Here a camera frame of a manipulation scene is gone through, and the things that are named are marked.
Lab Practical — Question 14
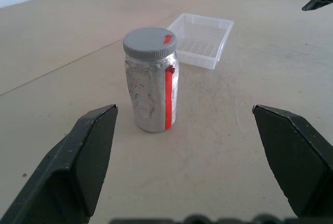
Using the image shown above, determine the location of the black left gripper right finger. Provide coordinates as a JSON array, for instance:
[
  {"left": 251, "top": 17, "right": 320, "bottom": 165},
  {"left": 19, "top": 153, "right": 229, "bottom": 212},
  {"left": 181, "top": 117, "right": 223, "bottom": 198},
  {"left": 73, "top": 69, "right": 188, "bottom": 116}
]
[{"left": 251, "top": 104, "right": 333, "bottom": 219}]

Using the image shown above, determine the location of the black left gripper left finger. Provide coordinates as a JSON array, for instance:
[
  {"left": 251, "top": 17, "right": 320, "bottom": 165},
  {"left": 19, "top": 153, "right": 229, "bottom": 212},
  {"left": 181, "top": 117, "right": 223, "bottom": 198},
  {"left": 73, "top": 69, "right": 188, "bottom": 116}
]
[{"left": 0, "top": 104, "right": 119, "bottom": 224}]

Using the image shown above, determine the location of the clear plastic tray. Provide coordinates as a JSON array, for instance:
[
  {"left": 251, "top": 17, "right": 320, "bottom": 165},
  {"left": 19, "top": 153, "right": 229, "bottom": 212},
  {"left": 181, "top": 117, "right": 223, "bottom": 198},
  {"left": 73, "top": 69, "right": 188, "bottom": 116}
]
[{"left": 166, "top": 13, "right": 235, "bottom": 70}]

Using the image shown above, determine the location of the grey ribbed plastic jar lid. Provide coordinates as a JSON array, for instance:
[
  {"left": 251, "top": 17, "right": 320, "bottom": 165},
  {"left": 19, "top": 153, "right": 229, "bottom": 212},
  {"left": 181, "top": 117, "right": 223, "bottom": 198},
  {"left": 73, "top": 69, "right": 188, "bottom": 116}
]
[{"left": 122, "top": 27, "right": 177, "bottom": 60}]

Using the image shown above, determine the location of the silver jar with red stripe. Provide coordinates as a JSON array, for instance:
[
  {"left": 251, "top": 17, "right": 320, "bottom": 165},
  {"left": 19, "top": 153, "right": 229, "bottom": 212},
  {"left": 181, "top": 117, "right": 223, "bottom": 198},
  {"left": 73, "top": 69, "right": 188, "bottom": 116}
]
[{"left": 125, "top": 51, "right": 180, "bottom": 133}]

